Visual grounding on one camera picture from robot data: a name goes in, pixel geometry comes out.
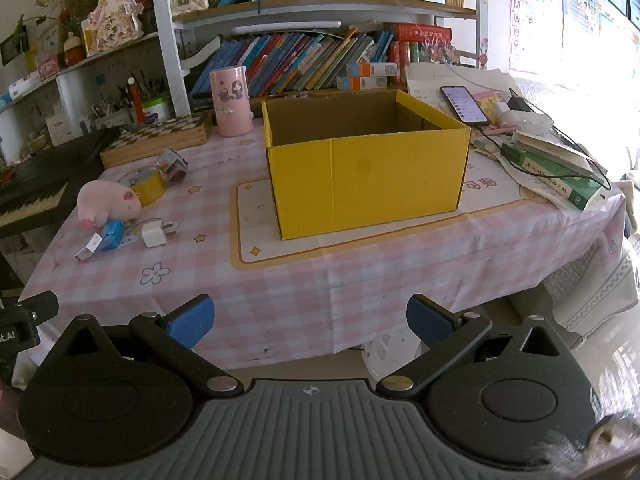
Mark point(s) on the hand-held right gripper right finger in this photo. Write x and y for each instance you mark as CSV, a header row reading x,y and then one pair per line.
x,y
427,317

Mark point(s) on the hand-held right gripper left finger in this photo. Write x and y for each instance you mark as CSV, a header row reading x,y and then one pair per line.
x,y
192,320

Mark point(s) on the blue packet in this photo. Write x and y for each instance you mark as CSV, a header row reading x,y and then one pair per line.
x,y
112,234

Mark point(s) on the yellow tape roll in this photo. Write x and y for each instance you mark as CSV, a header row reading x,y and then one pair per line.
x,y
150,192

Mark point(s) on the pink pig plush toy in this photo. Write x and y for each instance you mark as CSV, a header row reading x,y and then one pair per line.
x,y
102,200

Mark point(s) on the yellow cardboard box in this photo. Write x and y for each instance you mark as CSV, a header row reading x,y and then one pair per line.
x,y
350,180

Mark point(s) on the pink checkered desktop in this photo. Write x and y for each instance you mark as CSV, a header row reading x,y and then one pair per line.
x,y
300,285

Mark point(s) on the white bucket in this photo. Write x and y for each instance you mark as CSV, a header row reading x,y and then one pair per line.
x,y
390,357

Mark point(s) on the white charger plug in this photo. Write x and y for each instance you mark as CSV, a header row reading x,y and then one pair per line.
x,y
152,235

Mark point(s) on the black electronic keyboard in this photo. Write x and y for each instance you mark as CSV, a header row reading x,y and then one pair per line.
x,y
45,175

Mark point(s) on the grey patterned cloth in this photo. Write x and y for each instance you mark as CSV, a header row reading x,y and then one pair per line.
x,y
595,285

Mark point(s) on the green book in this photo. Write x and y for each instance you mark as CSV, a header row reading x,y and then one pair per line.
x,y
555,180

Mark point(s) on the wooden chessboard box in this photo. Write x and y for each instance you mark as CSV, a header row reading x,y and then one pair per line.
x,y
160,135

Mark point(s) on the white box red label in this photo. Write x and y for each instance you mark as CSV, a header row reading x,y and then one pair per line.
x,y
62,130

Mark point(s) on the white jar green lid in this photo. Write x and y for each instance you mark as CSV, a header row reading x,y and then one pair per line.
x,y
156,112

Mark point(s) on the smartphone with lit screen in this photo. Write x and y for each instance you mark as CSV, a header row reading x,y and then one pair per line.
x,y
464,105

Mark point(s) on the pink cylindrical container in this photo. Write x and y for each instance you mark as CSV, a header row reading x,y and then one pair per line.
x,y
231,105

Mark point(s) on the white power adapter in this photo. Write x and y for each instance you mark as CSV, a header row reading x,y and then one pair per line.
x,y
525,121

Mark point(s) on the cluster of pens in holders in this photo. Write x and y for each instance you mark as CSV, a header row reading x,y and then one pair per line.
x,y
112,110

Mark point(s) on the orange pen white ball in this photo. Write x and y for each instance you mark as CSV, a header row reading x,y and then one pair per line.
x,y
135,102

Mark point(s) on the stack of white papers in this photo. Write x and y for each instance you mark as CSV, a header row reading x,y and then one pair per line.
x,y
425,87

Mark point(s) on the orange and white small box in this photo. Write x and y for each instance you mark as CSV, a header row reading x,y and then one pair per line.
x,y
362,83
375,70

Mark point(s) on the thick white-paged book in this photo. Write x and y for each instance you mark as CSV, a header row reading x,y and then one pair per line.
x,y
200,52

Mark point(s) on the red round pot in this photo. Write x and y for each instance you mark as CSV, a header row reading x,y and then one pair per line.
x,y
74,52

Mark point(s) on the white bookshelf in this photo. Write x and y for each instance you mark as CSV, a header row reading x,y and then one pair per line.
x,y
167,50

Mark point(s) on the long row of colourful books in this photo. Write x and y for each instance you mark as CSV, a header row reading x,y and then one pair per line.
x,y
300,60

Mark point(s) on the red thick books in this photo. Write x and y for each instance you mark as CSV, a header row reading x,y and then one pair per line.
x,y
420,35

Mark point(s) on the pink paper craft decoration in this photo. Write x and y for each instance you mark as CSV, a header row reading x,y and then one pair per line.
x,y
112,22

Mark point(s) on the alphabet wall poster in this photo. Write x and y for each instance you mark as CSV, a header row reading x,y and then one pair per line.
x,y
535,15

